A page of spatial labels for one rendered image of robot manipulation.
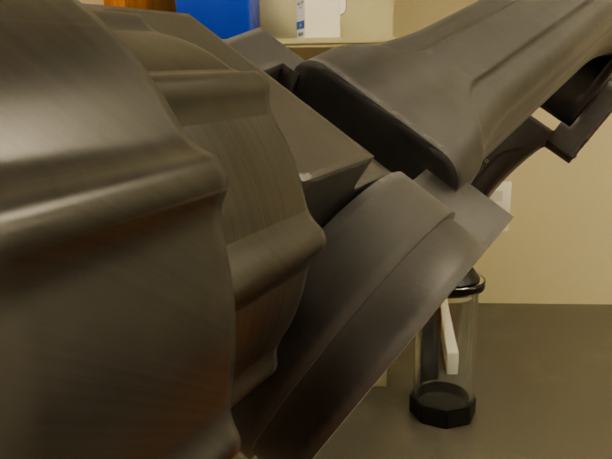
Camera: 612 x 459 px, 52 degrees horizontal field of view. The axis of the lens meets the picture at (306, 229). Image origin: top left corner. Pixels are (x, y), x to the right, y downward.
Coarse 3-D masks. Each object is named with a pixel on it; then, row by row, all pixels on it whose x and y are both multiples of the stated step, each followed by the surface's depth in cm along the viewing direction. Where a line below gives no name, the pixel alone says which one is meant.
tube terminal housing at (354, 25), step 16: (272, 0) 93; (288, 0) 93; (352, 0) 92; (368, 0) 92; (384, 0) 92; (272, 16) 94; (288, 16) 94; (352, 16) 93; (368, 16) 93; (384, 16) 93; (272, 32) 94; (288, 32) 94; (352, 32) 94; (368, 32) 93; (384, 32) 93; (384, 384) 108
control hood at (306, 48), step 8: (280, 40) 84; (288, 40) 84; (296, 40) 83; (304, 40) 83; (312, 40) 83; (320, 40) 83; (328, 40) 83; (336, 40) 83; (344, 40) 83; (352, 40) 83; (360, 40) 83; (368, 40) 83; (376, 40) 83; (384, 40) 83; (296, 48) 84; (304, 48) 84; (312, 48) 84; (320, 48) 84; (328, 48) 84; (304, 56) 85; (312, 56) 85
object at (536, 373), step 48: (480, 336) 127; (528, 336) 127; (576, 336) 127; (480, 384) 108; (528, 384) 108; (576, 384) 108; (336, 432) 95; (384, 432) 95; (432, 432) 95; (480, 432) 94; (528, 432) 94; (576, 432) 94
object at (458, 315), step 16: (464, 288) 89; (448, 304) 91; (464, 304) 91; (432, 320) 92; (448, 320) 91; (464, 320) 92; (416, 336) 96; (432, 336) 93; (448, 336) 92; (464, 336) 92; (416, 352) 96; (432, 352) 93; (448, 352) 92; (464, 352) 93; (416, 368) 97; (432, 368) 94; (448, 368) 93; (464, 368) 94; (416, 384) 97; (432, 384) 95; (448, 384) 94; (464, 384) 94; (432, 400) 95; (448, 400) 94; (464, 400) 95
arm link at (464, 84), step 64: (512, 0) 28; (576, 0) 30; (256, 64) 19; (320, 64) 19; (384, 64) 20; (448, 64) 21; (512, 64) 23; (576, 64) 31; (384, 128) 19; (448, 128) 19; (512, 128) 27; (384, 192) 14; (448, 192) 18; (320, 256) 13; (384, 256) 13; (448, 256) 13; (320, 320) 12; (384, 320) 12; (320, 384) 12; (256, 448) 14; (320, 448) 13
